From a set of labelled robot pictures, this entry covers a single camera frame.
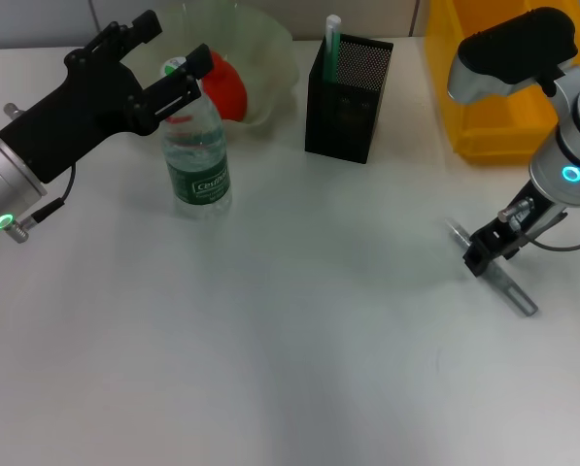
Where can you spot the grey glitter pen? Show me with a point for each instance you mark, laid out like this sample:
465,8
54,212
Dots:
510,289

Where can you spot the clear green-label water bottle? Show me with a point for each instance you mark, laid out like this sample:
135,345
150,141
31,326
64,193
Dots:
202,160

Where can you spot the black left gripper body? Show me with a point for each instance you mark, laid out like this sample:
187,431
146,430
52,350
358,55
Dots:
85,111

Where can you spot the red-orange fruit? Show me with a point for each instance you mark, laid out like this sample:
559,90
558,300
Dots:
228,92

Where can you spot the yellow plastic bin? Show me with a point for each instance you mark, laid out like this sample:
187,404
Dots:
503,126

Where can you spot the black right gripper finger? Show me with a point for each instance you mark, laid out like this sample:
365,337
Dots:
510,251
479,257

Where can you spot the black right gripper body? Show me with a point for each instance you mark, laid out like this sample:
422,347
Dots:
513,228

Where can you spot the translucent green wavy fruit plate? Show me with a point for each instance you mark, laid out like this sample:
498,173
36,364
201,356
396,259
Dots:
265,48

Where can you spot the black mesh pen holder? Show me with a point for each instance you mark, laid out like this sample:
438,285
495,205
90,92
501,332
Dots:
340,121

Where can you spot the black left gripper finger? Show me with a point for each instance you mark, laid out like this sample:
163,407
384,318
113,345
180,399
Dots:
141,24
178,89

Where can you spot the green utility knife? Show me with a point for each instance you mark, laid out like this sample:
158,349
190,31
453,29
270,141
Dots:
332,48

